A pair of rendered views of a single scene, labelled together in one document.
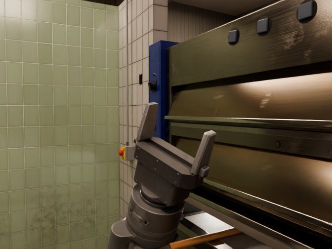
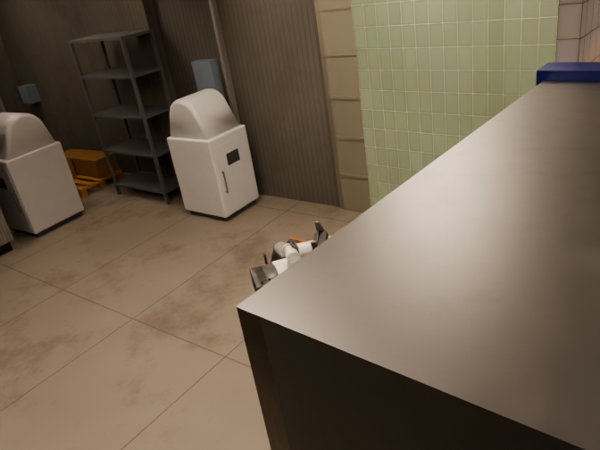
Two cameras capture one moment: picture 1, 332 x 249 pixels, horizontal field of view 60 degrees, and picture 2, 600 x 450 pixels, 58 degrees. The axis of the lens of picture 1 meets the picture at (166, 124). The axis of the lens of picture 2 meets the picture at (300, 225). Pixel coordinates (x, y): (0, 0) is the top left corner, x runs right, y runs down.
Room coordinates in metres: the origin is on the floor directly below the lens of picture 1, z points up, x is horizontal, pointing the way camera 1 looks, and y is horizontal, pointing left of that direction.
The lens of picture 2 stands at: (-0.27, -1.87, 2.75)
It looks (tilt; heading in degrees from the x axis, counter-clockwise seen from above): 26 degrees down; 71
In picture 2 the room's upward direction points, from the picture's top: 9 degrees counter-clockwise
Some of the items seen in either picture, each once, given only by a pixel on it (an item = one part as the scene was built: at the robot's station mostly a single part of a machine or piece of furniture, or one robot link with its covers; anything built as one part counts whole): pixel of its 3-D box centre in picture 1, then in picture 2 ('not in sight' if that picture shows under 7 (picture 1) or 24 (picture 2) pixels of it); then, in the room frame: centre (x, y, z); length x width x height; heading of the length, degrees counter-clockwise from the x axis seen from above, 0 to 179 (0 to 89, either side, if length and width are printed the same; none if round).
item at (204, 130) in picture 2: not in sight; (212, 154); (0.91, 4.57, 0.75); 0.78 x 0.65 x 1.51; 121
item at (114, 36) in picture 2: not in sight; (133, 118); (0.20, 5.90, 1.12); 1.16 x 0.51 x 2.24; 121
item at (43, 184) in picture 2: not in sight; (28, 170); (-1.30, 5.85, 0.77); 0.81 x 0.70 x 1.55; 31
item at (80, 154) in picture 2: not in sight; (77, 171); (-0.81, 7.25, 0.22); 1.25 x 0.84 x 0.44; 121
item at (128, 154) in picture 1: (127, 152); not in sight; (2.07, 0.28, 1.46); 0.10 x 0.07 x 0.10; 27
